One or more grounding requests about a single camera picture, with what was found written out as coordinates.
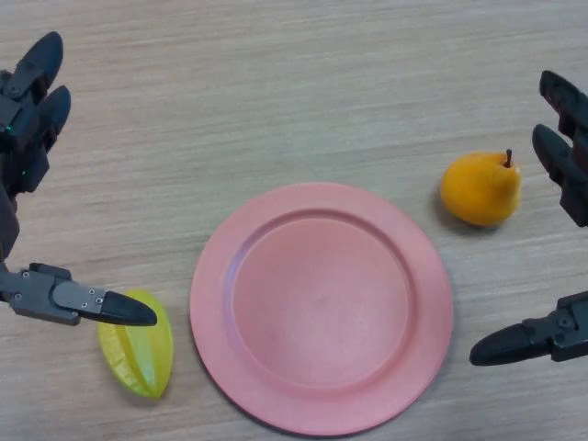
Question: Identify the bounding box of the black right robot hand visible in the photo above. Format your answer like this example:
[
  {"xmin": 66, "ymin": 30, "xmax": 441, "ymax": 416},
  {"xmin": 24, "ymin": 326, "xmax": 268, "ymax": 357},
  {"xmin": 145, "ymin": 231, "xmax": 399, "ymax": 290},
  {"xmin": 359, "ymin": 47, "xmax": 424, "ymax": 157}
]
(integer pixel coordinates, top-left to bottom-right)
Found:
[{"xmin": 469, "ymin": 70, "xmax": 588, "ymax": 368}]

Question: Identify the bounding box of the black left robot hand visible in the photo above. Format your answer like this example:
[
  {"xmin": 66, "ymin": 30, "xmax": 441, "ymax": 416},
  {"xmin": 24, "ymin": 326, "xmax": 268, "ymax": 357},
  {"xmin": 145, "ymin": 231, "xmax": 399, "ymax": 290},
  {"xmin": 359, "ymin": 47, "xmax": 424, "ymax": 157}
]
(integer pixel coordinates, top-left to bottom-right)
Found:
[{"xmin": 0, "ymin": 30, "xmax": 159, "ymax": 327}]

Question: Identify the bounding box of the yellow orange pear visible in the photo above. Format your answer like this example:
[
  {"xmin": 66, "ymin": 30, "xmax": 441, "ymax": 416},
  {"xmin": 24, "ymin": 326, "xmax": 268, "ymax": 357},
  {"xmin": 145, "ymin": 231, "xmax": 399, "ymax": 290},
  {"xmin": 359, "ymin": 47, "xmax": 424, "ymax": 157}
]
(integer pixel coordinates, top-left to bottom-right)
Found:
[{"xmin": 439, "ymin": 148, "xmax": 524, "ymax": 227}]

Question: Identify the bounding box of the pink round plate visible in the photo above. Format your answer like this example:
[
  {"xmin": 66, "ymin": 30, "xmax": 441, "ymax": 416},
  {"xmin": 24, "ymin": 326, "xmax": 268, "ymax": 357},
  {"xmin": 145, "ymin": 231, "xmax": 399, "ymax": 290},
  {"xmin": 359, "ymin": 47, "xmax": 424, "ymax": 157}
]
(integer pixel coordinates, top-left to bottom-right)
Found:
[{"xmin": 189, "ymin": 182, "xmax": 455, "ymax": 436}]

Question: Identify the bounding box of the yellow starfruit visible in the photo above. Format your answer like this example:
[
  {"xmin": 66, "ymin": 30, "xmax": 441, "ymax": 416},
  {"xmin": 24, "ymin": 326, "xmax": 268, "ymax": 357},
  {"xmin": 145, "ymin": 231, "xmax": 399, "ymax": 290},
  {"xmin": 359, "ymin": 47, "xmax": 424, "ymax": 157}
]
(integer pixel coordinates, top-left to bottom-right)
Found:
[{"xmin": 96, "ymin": 288, "xmax": 175, "ymax": 401}]

